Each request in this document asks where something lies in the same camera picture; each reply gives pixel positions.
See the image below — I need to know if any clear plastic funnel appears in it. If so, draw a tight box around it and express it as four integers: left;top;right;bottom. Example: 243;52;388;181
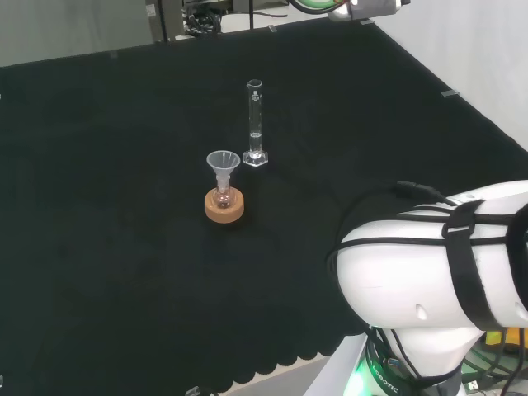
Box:
205;151;242;189

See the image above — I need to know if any small round-bottom glass flask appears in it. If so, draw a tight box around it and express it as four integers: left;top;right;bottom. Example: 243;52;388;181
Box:
213;177;235;209

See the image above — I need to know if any black bench cloth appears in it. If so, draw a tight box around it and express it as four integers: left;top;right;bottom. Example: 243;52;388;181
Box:
0;18;528;395

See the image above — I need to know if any black cable with plug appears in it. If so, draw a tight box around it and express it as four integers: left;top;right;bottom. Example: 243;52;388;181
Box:
325;179;460;273

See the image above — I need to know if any black cable bundle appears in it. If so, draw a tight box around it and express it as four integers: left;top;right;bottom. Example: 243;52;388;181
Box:
365;325;465;396

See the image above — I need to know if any cork ring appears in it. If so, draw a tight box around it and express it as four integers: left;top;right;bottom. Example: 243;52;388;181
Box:
204;186;247;226

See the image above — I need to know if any pale board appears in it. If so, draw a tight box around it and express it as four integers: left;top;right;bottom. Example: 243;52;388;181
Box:
0;0;163;68

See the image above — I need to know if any grey equipment rack with cables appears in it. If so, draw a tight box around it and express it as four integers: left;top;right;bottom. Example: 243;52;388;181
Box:
144;0;290;43

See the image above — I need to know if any clear glass graduated cylinder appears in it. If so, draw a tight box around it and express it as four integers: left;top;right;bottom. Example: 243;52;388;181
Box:
242;78;269;167

